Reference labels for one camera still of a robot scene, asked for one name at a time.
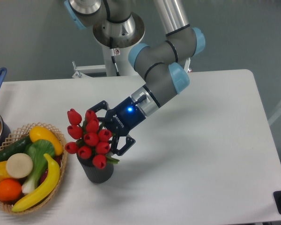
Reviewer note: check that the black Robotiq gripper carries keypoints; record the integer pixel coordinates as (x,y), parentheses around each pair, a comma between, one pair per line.
(125,117)

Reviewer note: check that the red tulip bouquet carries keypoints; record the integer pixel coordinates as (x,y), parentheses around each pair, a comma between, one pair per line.
(92,142)

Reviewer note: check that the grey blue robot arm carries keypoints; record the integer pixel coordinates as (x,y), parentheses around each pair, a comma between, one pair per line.
(118,29)

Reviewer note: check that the dark grey ribbed vase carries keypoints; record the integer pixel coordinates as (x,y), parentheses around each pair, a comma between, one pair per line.
(93,173)

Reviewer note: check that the red fruit in basket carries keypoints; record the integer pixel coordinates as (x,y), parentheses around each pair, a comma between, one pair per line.
(44,175)

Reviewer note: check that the yellow banana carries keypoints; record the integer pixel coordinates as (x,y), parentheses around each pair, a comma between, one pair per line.
(43,190)

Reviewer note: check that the green bok choy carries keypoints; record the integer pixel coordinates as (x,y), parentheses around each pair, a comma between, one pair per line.
(36,152)

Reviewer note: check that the woven wicker basket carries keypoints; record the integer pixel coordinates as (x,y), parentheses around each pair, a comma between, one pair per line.
(22,133)

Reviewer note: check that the green cucumber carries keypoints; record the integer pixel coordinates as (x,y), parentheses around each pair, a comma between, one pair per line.
(14,148)

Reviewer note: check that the beige round slice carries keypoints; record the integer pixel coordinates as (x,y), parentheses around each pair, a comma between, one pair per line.
(19,165)

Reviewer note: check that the orange fruit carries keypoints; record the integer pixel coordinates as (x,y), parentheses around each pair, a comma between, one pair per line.
(10,190)

